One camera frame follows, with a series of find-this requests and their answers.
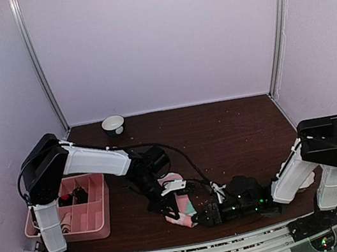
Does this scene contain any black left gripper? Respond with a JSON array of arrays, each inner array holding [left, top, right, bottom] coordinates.
[[130, 170, 180, 225]]

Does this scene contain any pink sock with teal patches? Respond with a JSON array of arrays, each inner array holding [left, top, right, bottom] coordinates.
[[158, 172, 197, 228]]

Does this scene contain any brown beige argyle sock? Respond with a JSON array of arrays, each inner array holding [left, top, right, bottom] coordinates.
[[58, 186, 89, 207]]

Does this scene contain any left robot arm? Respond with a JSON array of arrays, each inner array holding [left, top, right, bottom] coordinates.
[[17, 133, 179, 252]]

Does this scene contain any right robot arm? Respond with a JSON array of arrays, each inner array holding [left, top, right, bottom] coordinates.
[[191, 115, 337, 231]]

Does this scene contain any pink plastic organizer tray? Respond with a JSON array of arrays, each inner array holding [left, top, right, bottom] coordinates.
[[24, 174, 111, 252]]

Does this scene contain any dark blue white bowl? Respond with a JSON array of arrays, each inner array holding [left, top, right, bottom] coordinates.
[[101, 115, 126, 137]]

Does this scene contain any white paper-lined bowl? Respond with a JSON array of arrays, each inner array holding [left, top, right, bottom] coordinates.
[[297, 172, 315, 193]]

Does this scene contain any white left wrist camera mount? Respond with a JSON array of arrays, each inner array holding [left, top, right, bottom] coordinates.
[[161, 179, 187, 196]]

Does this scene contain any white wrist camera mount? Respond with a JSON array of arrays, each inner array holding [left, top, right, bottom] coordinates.
[[210, 181, 227, 204], [161, 179, 187, 196]]

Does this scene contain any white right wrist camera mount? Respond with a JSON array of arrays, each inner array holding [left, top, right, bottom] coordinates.
[[210, 181, 227, 204]]

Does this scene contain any grey aluminium frame post left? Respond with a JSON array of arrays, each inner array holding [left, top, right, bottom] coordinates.
[[8, 0, 71, 135]]

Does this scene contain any grey aluminium frame post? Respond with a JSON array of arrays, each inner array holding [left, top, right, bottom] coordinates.
[[269, 0, 287, 103], [8, 0, 71, 135]]

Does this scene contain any grey aluminium frame post right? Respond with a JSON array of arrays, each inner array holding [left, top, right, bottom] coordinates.
[[269, 0, 287, 103]]

